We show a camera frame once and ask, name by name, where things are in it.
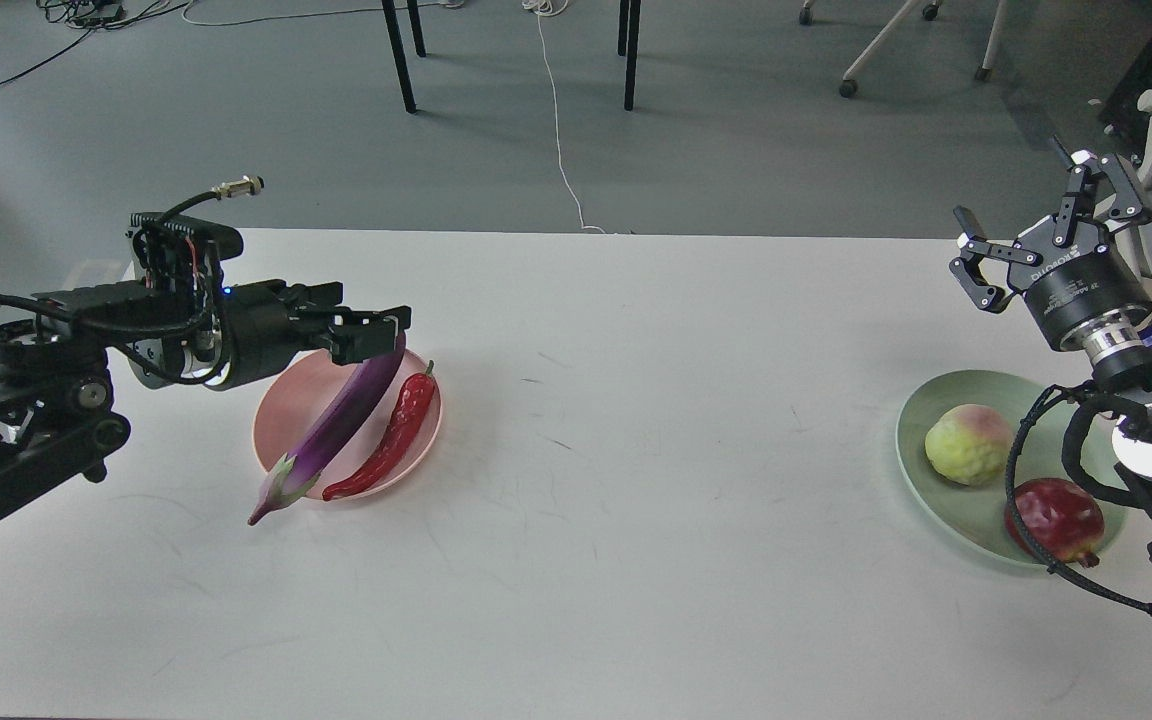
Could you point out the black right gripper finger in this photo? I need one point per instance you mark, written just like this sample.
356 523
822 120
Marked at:
974 248
1104 189

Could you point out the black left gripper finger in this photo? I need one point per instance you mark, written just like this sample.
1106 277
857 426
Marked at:
351 336
311 298

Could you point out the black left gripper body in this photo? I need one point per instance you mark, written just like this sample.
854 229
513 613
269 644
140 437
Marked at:
260 337

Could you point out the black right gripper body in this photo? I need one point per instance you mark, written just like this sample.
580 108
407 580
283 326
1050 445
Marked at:
1072 286

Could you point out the purple eggplant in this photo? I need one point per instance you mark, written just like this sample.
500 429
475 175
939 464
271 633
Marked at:
298 470

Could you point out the red chili pepper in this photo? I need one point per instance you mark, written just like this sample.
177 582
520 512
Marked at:
407 437

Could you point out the green pink peach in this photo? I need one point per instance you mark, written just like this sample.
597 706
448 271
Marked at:
969 444

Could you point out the red pomegranate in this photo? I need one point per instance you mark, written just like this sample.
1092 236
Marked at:
1061 516

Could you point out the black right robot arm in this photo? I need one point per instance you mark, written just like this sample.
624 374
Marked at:
1119 392

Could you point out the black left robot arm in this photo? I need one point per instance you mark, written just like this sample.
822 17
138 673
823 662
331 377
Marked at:
178 323

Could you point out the pink plate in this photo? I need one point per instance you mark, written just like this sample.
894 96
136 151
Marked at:
297 398

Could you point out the light green plate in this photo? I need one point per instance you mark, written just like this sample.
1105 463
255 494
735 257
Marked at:
974 516

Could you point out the black table leg left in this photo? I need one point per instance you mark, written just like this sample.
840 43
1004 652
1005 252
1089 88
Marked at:
398 48

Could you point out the black table leg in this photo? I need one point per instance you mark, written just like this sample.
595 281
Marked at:
398 48
628 31

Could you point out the black table leg right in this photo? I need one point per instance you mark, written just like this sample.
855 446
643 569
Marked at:
628 31

